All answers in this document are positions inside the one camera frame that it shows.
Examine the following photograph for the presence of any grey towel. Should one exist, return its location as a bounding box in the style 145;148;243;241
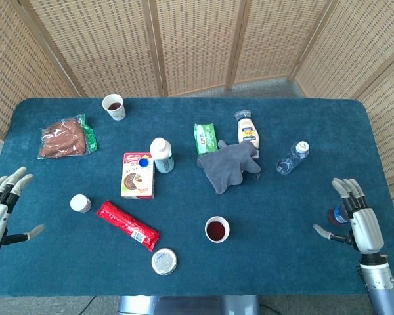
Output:
196;140;262;195

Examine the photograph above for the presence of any red white cake box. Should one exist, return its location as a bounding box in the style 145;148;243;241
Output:
120;152;156;200

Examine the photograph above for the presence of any clear water bottle white cap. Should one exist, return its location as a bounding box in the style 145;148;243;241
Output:
275;140;310;175

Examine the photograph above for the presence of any red biscuit pack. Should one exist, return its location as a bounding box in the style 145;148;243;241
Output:
97;199;160;253

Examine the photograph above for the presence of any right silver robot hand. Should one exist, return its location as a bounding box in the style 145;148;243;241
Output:
313;177;385;255

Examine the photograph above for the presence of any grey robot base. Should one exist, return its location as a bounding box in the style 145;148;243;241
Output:
117;295;260;315

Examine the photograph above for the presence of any white paper cup green flower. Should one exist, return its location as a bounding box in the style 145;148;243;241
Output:
102;93;127;121
204;215;231;243

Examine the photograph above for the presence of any wicker folding screen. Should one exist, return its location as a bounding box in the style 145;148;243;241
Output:
0;0;394;257

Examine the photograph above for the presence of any white milk drink bottle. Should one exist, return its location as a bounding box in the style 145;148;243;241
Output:
149;137;175;174

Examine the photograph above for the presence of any round metal tin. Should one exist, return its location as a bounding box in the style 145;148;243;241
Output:
151;247;178;276

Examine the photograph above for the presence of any green wet wipes pack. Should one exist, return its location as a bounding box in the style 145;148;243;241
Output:
193;123;219;156

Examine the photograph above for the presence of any blue carpet table cover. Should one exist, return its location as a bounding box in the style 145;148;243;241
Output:
0;97;394;298

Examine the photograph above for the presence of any mayonnaise squeeze bottle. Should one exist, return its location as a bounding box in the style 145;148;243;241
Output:
234;110;262;152

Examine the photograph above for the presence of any brown food bag green edge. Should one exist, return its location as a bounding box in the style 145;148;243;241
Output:
37;114;99;160

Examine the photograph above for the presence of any small white jar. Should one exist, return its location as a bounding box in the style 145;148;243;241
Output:
70;194;93;213

